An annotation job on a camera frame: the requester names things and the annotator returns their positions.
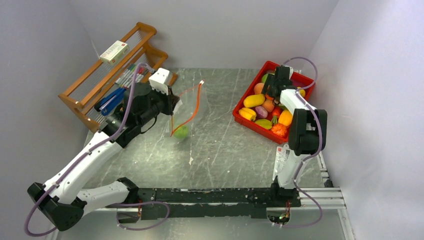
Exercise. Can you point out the yellow mango toy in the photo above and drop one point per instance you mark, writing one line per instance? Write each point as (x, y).
(254, 100)

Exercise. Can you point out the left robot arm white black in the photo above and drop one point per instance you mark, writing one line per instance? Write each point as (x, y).
(63, 199)

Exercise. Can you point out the green cabbage toy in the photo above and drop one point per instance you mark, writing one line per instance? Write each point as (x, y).
(264, 78)

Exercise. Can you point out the green lime toy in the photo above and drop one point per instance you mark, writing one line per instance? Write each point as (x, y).
(181, 132)

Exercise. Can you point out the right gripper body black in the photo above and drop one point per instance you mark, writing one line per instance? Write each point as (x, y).
(269, 85)

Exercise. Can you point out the peach toy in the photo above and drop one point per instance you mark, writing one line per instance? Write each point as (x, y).
(259, 88)

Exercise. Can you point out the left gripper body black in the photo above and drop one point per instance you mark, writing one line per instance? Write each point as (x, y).
(162, 102)

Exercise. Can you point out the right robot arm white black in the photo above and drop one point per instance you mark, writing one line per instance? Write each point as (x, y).
(306, 137)

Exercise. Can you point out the blue stapler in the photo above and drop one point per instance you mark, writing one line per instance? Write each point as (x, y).
(108, 103)

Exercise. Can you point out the yellow green starfruit toy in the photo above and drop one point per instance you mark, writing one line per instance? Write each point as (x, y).
(264, 123)

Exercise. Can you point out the clear zip top bag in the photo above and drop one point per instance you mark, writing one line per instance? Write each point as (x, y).
(190, 109)

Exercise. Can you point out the wooden shelf rack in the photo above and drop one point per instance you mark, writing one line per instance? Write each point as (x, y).
(100, 79)

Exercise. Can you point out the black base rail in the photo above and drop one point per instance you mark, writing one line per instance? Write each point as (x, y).
(157, 203)

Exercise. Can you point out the bundle of coloured markers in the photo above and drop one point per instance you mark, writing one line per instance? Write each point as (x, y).
(129, 78)

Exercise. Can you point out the white box on top shelf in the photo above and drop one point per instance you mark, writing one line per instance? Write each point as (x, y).
(114, 53)

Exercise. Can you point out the orange bell pepper toy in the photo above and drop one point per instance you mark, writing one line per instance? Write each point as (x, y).
(285, 118)

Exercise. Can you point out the purple onion toy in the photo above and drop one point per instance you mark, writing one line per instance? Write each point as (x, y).
(261, 112)

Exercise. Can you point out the red plastic food bin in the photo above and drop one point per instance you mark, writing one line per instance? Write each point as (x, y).
(268, 67)

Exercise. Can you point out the yellow bell pepper toy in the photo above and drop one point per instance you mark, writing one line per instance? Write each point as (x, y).
(301, 91)

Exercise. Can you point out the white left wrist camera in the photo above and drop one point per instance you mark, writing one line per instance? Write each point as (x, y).
(159, 81)

